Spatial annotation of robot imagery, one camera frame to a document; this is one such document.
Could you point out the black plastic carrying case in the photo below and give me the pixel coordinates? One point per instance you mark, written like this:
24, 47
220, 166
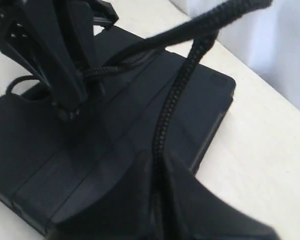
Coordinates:
51, 169

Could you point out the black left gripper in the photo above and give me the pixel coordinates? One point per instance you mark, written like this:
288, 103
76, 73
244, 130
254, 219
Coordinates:
53, 39

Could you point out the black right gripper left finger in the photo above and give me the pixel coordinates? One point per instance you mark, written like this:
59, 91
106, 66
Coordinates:
128, 211

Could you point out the white backdrop curtain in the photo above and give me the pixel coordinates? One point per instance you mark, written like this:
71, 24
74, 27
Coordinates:
268, 42

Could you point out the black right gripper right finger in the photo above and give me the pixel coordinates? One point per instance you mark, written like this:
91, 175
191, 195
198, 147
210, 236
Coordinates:
194, 213

